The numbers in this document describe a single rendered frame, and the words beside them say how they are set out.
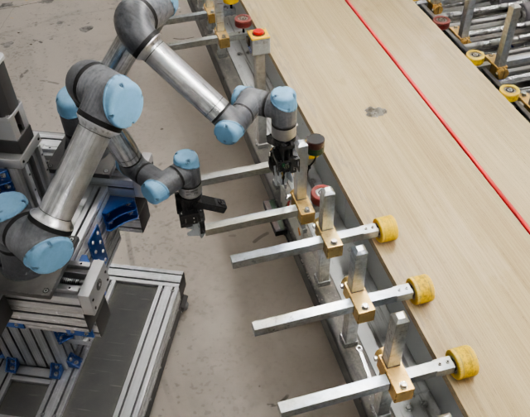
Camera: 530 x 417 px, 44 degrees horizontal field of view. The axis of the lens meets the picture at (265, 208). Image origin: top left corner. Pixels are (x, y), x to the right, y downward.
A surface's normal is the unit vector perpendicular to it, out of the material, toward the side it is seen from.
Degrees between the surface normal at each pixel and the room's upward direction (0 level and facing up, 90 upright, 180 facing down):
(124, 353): 0
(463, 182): 0
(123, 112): 85
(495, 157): 0
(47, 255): 96
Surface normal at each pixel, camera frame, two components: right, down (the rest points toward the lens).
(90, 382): -0.02, -0.71
